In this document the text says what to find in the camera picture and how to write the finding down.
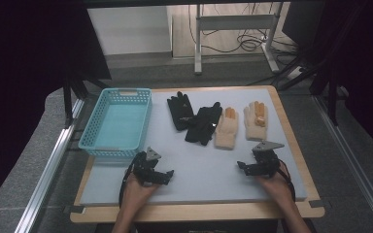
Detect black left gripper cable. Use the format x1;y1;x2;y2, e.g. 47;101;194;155
119;151;142;209

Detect person's left hand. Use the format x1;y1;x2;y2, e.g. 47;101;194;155
121;174;159;212

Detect black stand legs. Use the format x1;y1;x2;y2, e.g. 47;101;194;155
277;56;342;127
62;76;112;129

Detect black glove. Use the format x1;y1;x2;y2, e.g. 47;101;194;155
166;91;195;132
184;101;223;147

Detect light blue plastic basket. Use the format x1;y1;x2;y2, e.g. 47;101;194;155
78;87;153;159

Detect dark curtain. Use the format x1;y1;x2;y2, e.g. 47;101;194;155
0;0;112;216
283;0;373;153

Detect black floor cables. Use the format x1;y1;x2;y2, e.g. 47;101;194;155
187;3;300;66

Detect beige knit glove orange fingers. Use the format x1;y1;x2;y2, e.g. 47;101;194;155
243;100;269;142
214;106;240;150

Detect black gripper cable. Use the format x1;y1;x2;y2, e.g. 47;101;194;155
276;166;296;203
119;151;142;209

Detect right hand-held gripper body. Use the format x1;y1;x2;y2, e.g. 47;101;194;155
250;140;286;178

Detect white metal desk frame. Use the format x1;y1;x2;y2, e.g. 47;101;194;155
193;3;281;76

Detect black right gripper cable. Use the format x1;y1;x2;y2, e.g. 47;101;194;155
276;166;296;203

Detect person's right hand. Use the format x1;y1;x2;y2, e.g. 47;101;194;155
255;161;295;208

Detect white power strip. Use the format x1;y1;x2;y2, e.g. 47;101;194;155
286;65;304;81

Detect white panel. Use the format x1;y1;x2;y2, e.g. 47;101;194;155
86;5;173;56

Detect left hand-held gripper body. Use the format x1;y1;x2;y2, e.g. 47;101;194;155
130;146;163;187

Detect aluminium rail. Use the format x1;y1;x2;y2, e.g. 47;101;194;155
14;98;85;233
313;95;373;227

